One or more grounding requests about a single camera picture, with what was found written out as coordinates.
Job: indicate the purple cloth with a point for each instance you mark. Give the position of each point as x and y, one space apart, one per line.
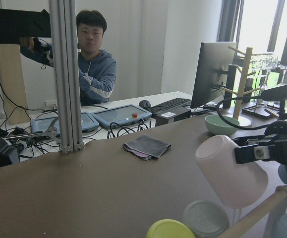
140 155

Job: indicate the black computer mouse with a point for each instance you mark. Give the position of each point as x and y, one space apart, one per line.
144 104

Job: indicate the grey cup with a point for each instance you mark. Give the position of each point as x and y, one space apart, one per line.
205 219

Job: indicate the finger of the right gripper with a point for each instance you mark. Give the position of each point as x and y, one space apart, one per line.
264 150
250 140

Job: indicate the glass rack tray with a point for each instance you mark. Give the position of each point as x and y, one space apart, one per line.
265 111

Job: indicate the seated person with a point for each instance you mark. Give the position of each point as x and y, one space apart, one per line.
97 68

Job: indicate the yellow cup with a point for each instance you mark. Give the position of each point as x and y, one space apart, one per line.
169 228

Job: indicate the pink cup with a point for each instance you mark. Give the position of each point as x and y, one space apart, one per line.
236 185

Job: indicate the grey cloth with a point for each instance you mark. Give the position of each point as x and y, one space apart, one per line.
148 145

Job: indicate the black monitor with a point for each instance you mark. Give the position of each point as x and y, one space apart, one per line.
212 72

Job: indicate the white wire cup rack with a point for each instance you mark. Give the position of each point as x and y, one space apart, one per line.
248 221

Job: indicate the green bowl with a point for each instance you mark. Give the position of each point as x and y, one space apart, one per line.
217 126

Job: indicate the black keyboard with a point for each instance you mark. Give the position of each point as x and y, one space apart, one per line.
167 105

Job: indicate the aluminium frame post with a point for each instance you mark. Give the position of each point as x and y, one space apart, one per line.
64 38

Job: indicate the wooden mug tree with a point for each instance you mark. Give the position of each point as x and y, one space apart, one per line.
243 122

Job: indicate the glass mug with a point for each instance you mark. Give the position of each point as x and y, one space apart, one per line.
265 61

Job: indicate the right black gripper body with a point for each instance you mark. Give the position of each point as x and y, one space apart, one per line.
277 132

